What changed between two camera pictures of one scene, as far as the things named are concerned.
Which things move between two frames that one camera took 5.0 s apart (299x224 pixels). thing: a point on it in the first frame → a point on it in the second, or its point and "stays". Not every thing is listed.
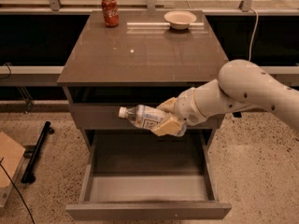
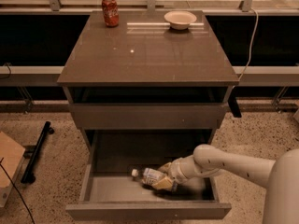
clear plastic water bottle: x=147 y=119 → x=149 y=175
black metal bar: x=28 y=175 stays
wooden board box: x=11 y=158 stays
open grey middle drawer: x=141 y=175 stays
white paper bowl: x=179 y=20 stays
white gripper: x=185 y=106 → x=176 y=171
